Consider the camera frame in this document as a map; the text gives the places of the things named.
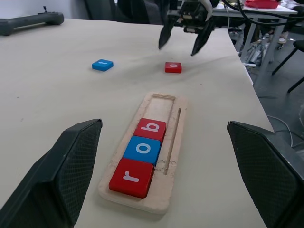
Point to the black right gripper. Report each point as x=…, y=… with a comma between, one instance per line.
x=190, y=14

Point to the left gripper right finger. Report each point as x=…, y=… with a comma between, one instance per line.
x=273, y=178

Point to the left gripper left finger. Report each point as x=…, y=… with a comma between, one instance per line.
x=47, y=185

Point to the red letter tile b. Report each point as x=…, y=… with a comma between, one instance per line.
x=145, y=124

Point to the red letter tile o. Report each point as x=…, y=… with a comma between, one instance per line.
x=169, y=69

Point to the red r tile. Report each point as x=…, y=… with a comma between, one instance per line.
x=118, y=183

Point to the blue letter tile t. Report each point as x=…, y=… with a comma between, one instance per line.
x=97, y=66

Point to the blue letter tile o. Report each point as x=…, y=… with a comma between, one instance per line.
x=133, y=149

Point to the light wooden letter tray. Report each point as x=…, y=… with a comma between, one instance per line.
x=177, y=147

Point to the crumpled plastic bag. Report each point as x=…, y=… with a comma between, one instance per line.
x=253, y=55

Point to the white office desk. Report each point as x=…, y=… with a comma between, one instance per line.
x=259, y=47

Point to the red tray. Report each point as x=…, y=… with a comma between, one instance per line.
x=261, y=3

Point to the white shoe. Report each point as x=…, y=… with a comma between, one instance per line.
x=282, y=39

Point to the black chair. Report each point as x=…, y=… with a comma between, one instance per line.
x=291, y=61

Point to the grey handheld remote controller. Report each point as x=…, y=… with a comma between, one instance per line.
x=28, y=22

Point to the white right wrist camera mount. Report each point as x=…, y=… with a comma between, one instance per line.
x=209, y=9

